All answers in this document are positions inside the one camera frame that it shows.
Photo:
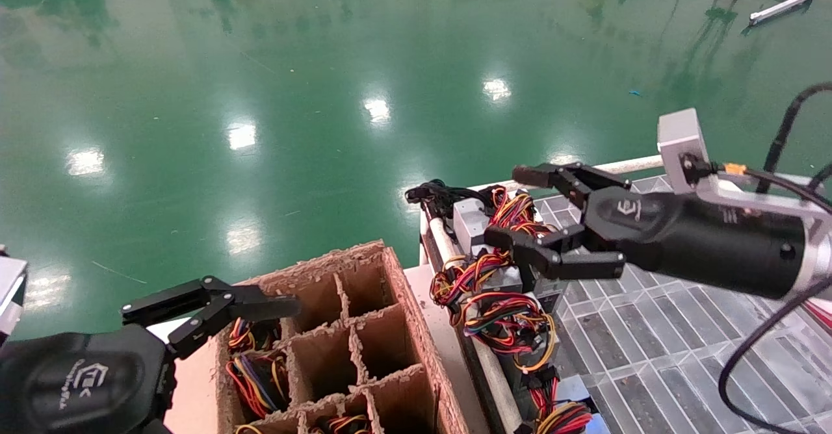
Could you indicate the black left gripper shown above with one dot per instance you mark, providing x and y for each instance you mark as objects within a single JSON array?
[{"x": 78, "y": 388}]

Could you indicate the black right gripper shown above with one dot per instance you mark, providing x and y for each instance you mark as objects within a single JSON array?
[{"x": 702, "y": 245}]

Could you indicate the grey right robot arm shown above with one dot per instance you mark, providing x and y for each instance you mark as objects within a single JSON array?
[{"x": 819, "y": 265}]

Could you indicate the clear plastic grid tray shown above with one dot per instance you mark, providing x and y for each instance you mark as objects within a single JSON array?
[{"x": 650, "y": 356}]

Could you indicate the brown cardboard divider box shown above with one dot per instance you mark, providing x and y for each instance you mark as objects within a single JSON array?
[{"x": 383, "y": 336}]

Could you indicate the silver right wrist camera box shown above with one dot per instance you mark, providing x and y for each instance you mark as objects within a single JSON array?
[{"x": 679, "y": 141}]

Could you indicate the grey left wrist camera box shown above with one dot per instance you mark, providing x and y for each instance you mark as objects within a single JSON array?
[{"x": 10, "y": 291}]

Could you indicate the silver camera mount bracket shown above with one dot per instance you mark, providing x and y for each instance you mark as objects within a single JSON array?
[{"x": 767, "y": 200}]

